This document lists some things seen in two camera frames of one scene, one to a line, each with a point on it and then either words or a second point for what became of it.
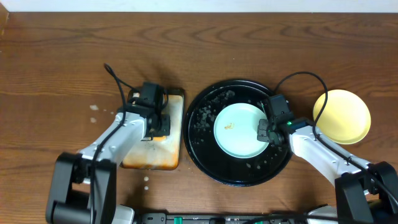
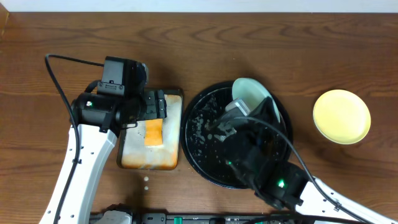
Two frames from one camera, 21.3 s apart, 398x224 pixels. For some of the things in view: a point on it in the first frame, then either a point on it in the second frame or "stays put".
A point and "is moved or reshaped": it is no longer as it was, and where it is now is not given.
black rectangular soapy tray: x=163 y=152 stays put
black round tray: x=198 y=126 stays put
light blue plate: x=236 y=130 is moved or reshaped
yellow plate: x=346 y=119 stays put
